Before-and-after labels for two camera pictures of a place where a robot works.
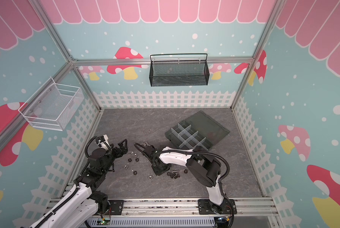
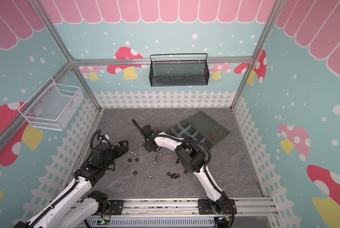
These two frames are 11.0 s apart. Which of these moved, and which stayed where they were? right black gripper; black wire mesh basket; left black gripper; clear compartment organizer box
Moved: right black gripper
Stayed: clear compartment organizer box; black wire mesh basket; left black gripper
